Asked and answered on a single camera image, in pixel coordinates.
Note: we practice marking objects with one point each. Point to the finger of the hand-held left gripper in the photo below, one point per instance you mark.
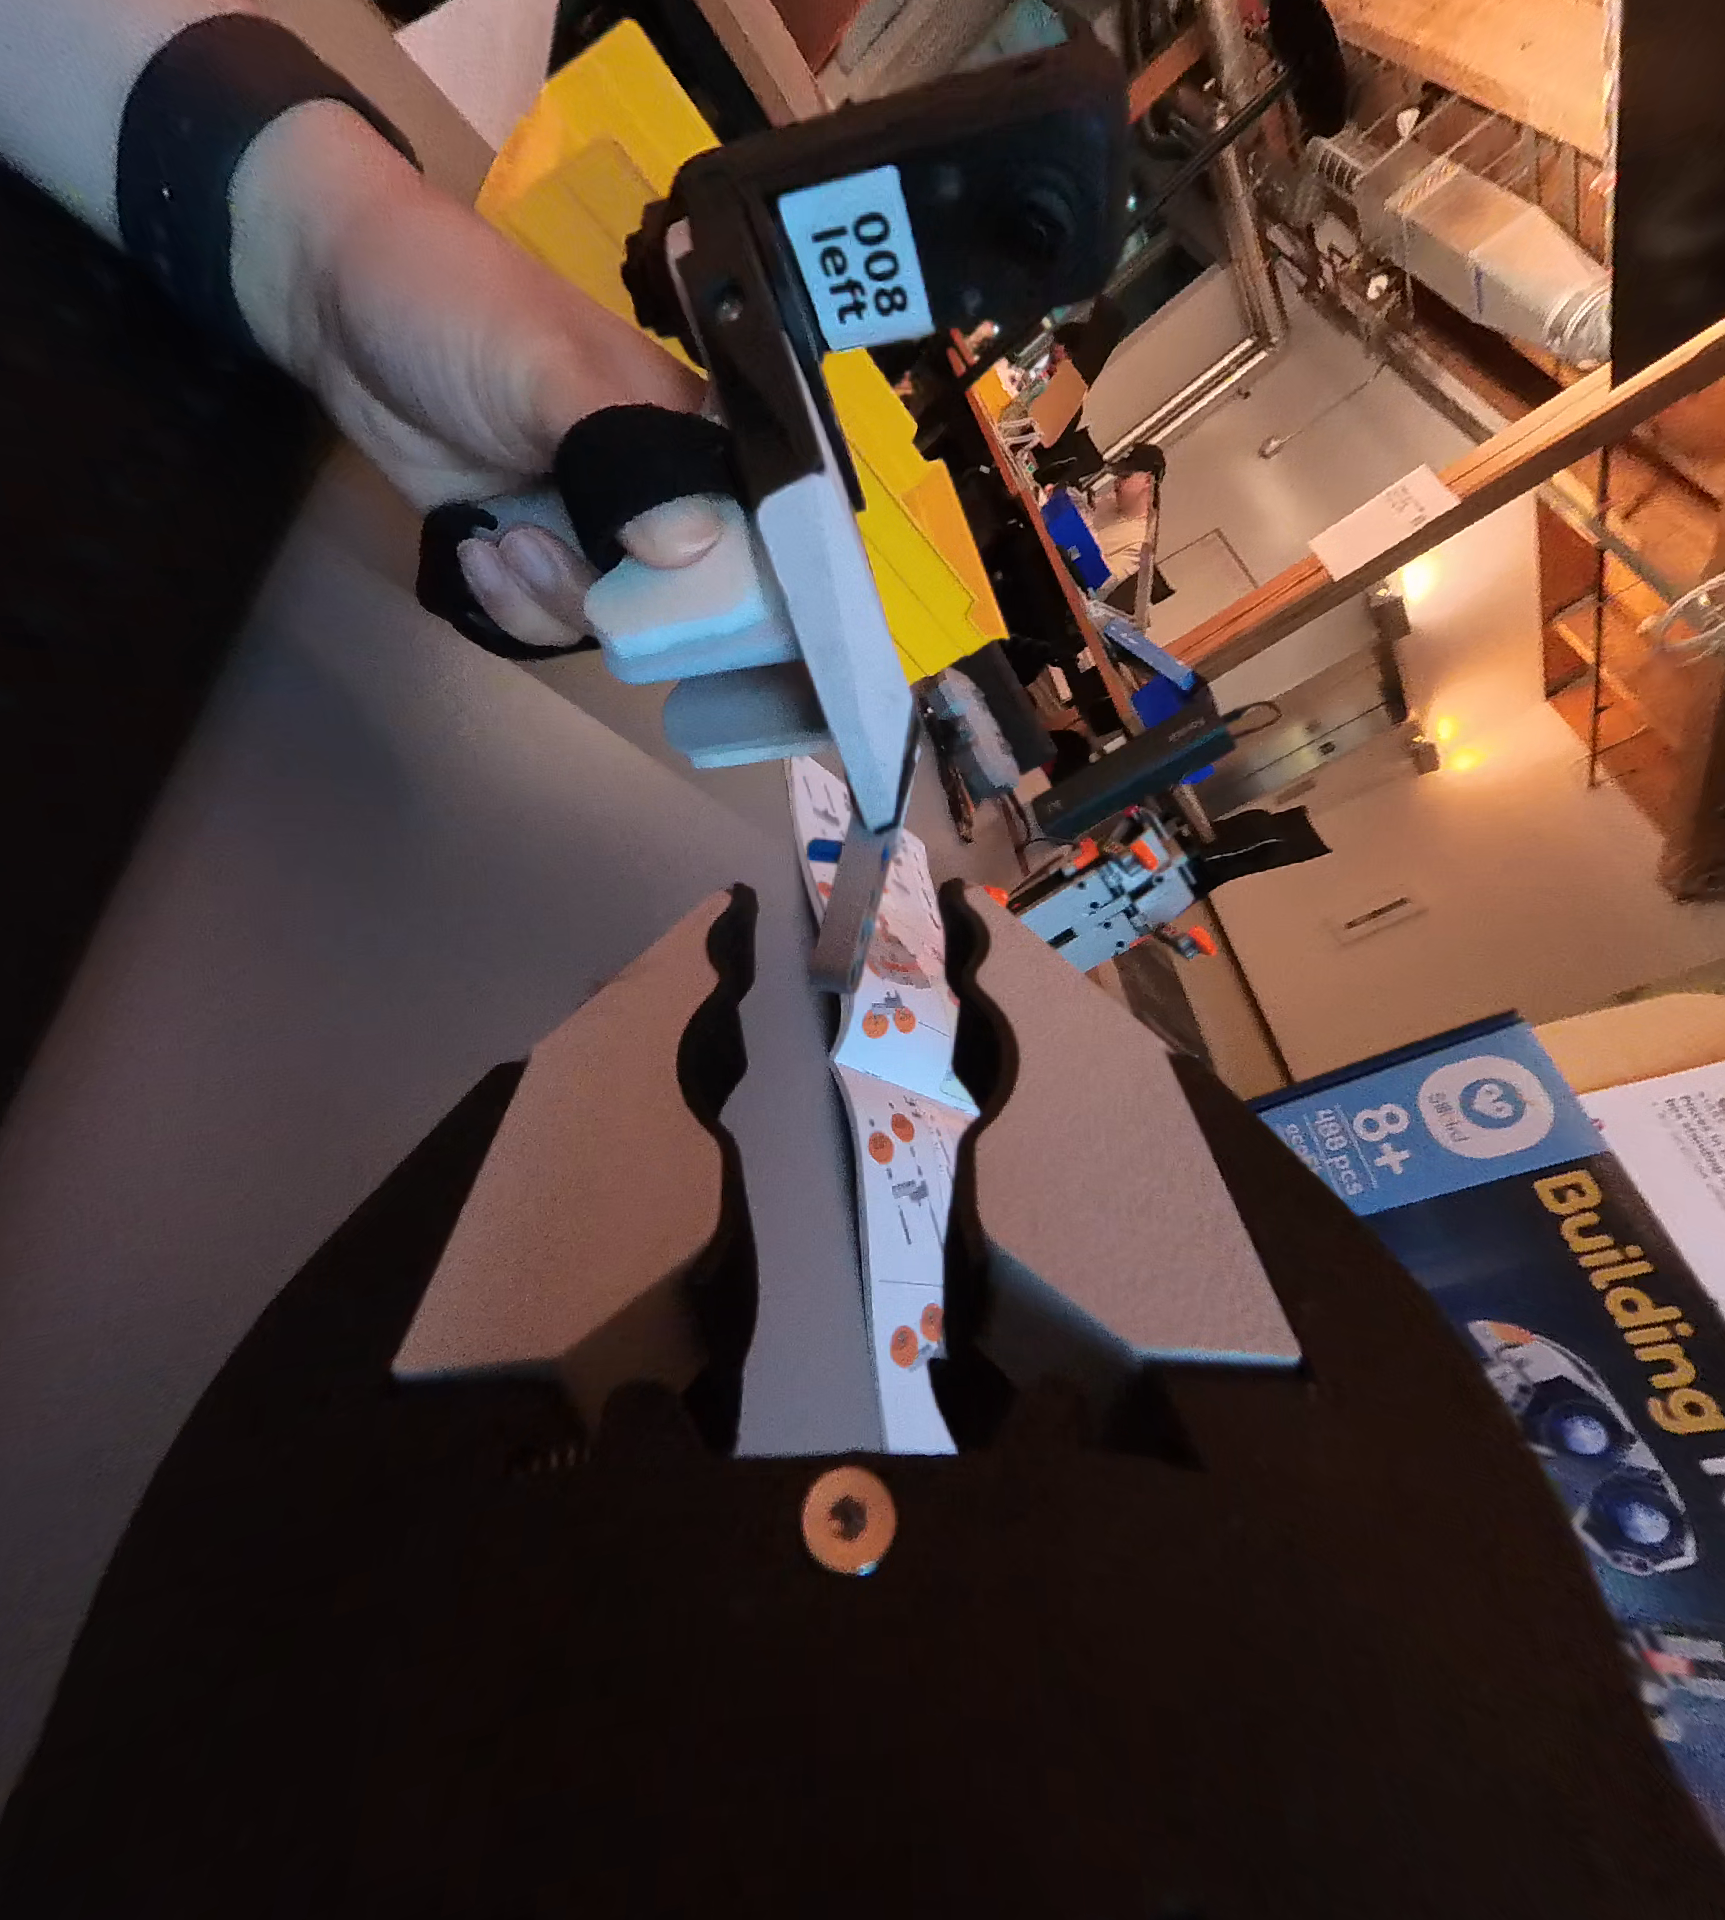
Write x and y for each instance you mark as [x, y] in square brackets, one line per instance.
[849, 644]

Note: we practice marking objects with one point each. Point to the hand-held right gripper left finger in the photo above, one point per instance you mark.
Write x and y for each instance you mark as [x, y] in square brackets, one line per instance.
[563, 1201]

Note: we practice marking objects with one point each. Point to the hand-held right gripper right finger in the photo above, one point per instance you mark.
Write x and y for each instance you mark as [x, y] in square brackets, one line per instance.
[1116, 1201]

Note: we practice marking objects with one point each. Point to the light grey holed beam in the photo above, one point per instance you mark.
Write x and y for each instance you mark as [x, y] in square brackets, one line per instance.
[850, 912]

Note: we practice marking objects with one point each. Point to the dark grey desk column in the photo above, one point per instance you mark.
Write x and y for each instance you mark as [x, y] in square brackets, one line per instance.
[1131, 771]

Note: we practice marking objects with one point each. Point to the grey desk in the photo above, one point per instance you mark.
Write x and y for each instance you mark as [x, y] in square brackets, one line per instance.
[280, 976]

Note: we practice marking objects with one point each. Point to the person's left hand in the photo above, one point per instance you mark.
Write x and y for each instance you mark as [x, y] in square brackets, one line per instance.
[413, 330]

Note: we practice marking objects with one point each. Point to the grey remote controller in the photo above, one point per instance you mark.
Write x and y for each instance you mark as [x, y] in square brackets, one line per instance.
[974, 733]

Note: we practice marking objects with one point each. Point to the yellow storage bin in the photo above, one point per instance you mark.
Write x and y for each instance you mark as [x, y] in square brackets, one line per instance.
[908, 495]

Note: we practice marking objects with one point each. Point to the open instruction booklet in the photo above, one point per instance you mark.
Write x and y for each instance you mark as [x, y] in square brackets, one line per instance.
[903, 1201]

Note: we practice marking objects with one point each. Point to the blue storage bin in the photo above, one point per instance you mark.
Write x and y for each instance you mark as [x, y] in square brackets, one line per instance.
[1167, 701]
[1075, 538]

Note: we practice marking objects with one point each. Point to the grey toy robot model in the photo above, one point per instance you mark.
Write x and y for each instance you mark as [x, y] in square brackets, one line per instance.
[1101, 900]

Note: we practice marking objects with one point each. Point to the white paper notice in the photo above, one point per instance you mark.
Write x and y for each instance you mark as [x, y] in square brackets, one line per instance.
[1383, 522]

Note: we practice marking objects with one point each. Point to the blue toy box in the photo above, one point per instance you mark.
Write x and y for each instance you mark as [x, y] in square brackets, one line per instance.
[1627, 1422]

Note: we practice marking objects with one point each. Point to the beige chair back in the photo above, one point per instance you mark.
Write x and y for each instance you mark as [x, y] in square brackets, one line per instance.
[1672, 1034]

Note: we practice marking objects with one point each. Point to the black smartwatch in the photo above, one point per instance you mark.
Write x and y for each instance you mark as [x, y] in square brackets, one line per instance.
[183, 150]

